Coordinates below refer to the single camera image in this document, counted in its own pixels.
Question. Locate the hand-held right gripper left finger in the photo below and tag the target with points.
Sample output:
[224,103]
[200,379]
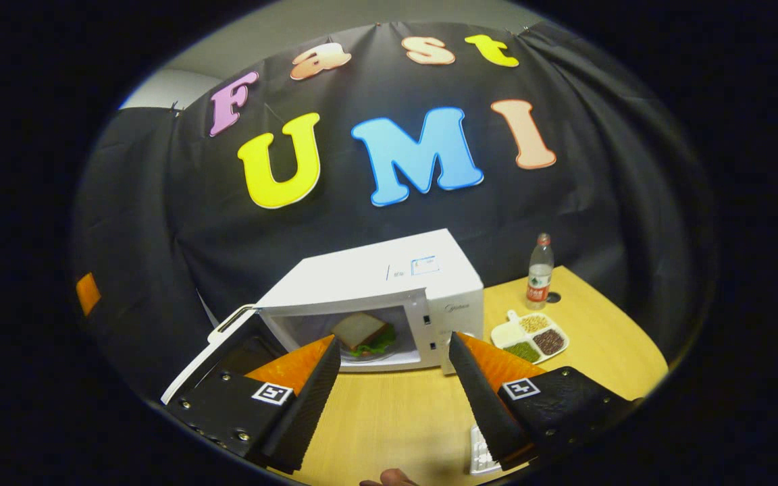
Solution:
[308,412]

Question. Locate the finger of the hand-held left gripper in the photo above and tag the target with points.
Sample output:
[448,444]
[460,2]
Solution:
[88,293]

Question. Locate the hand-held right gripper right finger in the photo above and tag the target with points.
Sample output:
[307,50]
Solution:
[487,412]

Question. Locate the sandwich with lettuce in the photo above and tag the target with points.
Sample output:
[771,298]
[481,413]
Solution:
[358,331]

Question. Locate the white microwave oven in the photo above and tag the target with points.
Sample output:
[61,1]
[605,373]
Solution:
[362,270]

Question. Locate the white divided plate with grains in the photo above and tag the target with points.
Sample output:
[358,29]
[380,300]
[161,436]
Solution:
[531,337]

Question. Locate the clear plastic bottle red label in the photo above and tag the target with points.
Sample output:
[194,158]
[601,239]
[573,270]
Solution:
[539,277]

